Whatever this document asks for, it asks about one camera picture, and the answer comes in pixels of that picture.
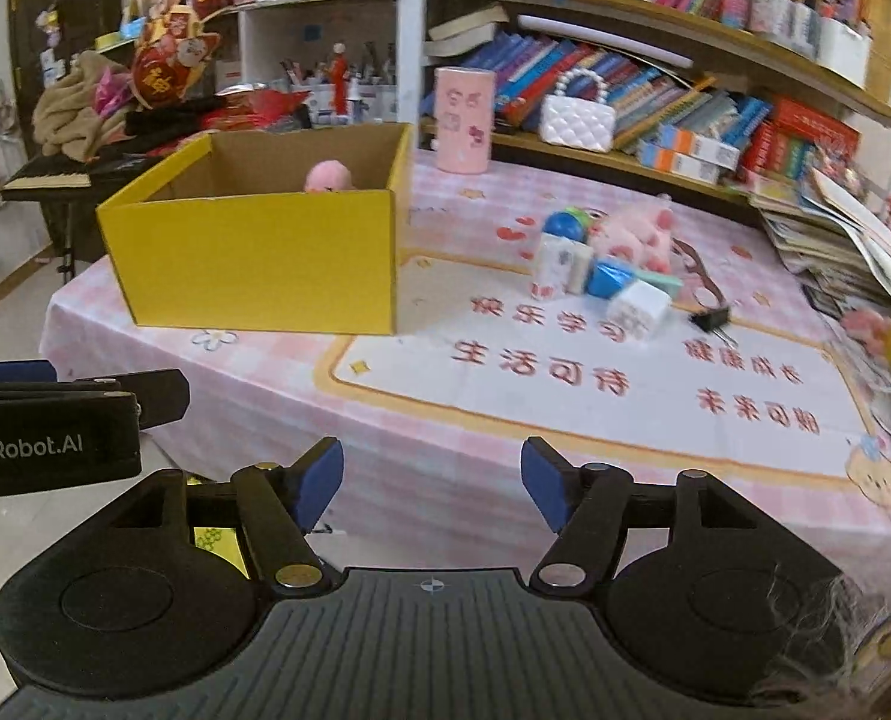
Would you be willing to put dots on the black binder clip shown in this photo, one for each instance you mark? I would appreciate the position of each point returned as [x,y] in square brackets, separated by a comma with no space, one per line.
[711,319]

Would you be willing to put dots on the pen holders with pens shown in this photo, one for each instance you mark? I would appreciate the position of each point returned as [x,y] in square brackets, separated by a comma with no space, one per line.
[374,94]

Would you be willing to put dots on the pink pig plush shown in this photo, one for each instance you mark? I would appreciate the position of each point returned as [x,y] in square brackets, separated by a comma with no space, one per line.
[636,236]

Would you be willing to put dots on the orange white box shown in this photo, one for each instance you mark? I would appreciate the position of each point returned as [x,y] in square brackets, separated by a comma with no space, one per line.
[678,163]
[696,142]

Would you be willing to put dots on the red gold festive decoration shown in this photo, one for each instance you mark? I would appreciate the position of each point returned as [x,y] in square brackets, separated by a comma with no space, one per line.
[168,52]

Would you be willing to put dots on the tall white printed block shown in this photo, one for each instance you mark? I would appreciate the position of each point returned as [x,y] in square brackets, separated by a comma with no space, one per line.
[554,266]

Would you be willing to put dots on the yellow cardboard box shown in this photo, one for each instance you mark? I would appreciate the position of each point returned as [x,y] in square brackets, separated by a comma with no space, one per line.
[265,262]

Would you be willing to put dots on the red white figurine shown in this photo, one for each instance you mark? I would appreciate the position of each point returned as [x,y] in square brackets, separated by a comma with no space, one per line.
[338,82]

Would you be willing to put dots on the pink cylinder container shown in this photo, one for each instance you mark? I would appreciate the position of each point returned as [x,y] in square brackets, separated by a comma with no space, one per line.
[462,120]

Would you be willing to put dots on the blue block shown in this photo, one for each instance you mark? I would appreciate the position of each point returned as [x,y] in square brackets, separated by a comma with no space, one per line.
[610,279]

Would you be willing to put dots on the mint green block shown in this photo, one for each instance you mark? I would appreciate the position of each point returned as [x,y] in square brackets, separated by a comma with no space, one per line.
[666,285]

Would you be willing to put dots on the white rolled paper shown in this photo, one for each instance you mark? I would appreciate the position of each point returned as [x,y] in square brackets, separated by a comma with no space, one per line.
[603,36]

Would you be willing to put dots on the dark wooden door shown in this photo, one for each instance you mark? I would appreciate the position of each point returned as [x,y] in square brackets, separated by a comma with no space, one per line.
[63,0]

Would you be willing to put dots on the stacked lying books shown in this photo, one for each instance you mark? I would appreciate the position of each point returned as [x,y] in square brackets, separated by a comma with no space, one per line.
[464,31]

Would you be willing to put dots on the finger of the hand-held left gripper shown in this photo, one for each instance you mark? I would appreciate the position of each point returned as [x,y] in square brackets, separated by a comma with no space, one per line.
[10,372]
[162,397]

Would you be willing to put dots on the black keyboard piano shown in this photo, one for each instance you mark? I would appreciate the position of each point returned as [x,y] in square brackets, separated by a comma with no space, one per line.
[55,180]

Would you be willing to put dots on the keyboard stand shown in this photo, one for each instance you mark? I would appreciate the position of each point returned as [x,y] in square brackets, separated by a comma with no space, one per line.
[63,240]

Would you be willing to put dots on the beige fuzzy material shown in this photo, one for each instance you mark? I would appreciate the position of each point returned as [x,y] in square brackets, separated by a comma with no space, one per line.
[865,652]

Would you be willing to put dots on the white shelf cabinet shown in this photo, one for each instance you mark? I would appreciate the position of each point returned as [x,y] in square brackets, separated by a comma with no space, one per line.
[280,30]

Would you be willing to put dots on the yellow packet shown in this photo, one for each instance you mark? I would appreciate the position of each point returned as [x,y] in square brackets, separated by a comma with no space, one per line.
[216,549]

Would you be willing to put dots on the blue green ball toy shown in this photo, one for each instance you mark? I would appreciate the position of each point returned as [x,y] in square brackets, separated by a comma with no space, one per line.
[565,226]

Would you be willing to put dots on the stack of magazines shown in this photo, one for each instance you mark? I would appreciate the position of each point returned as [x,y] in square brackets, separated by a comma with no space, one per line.
[835,240]

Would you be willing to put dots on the white squishy block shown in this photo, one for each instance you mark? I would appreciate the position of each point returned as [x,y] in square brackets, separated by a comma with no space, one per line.
[640,311]

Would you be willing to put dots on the wooden bookshelf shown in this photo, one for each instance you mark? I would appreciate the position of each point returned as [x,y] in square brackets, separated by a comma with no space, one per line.
[715,26]

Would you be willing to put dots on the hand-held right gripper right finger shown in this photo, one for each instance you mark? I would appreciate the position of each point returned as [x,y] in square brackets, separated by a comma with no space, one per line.
[544,481]

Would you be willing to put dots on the pile of red packets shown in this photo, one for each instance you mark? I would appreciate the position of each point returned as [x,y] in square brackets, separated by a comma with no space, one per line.
[258,111]

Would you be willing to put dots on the beige cloth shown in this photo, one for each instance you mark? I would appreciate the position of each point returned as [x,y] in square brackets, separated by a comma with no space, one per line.
[70,116]

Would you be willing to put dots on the scissors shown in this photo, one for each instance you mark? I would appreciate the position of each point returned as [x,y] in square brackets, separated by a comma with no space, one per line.
[696,270]

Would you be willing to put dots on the pink plastic wrapping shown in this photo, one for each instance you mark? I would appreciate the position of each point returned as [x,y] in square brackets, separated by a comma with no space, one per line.
[111,94]

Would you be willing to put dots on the black cloth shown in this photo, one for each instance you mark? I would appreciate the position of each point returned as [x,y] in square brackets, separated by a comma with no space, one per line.
[164,127]

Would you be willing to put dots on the pink checked tablecloth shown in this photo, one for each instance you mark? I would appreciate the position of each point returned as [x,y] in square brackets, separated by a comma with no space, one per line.
[490,405]

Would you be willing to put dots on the small pink plush toy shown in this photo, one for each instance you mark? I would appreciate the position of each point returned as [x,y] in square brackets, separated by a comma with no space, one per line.
[329,176]

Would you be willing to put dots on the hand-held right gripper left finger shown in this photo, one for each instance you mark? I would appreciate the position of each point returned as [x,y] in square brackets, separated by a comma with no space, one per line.
[322,481]

